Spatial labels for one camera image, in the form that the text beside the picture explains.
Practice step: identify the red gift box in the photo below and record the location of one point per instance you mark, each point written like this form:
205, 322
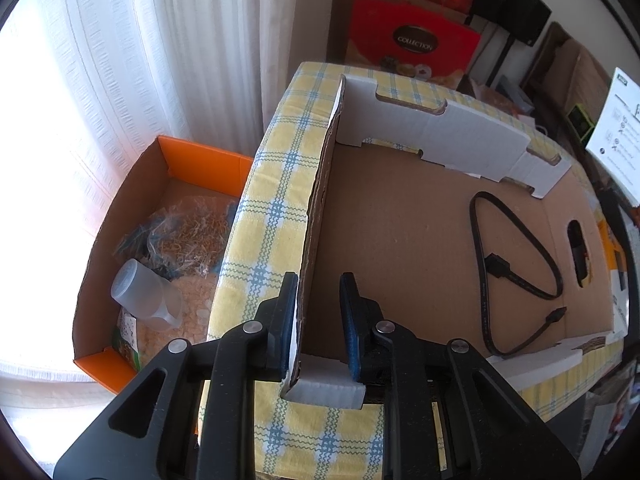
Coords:
415, 30

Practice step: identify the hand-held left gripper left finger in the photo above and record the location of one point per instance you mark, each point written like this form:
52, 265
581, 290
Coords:
286, 327

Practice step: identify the yellow plaid tablecloth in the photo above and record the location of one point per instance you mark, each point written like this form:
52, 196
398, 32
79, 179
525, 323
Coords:
272, 210

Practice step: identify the green printed packet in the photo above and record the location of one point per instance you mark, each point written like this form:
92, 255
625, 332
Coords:
126, 337

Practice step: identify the clear bag of brown snacks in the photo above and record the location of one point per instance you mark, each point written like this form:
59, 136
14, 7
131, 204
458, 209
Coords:
190, 235

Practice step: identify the brown cardboard box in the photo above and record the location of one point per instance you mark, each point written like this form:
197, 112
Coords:
410, 240

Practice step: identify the white paper leaflet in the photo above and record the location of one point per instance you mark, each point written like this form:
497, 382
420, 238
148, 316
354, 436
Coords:
617, 130

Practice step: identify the white sheer curtain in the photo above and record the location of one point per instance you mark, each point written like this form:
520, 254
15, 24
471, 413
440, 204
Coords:
150, 60

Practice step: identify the bag of pale flakes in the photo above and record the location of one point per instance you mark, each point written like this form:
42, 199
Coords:
192, 310

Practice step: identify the small green and black box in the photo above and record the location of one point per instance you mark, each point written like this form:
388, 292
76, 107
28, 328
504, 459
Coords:
581, 121

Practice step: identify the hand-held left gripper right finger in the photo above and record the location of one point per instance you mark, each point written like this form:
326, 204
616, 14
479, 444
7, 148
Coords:
351, 330

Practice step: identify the brown cushioned chair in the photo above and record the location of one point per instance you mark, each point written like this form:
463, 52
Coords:
575, 70

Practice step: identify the orange cardboard box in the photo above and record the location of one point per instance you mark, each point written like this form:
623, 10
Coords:
100, 280

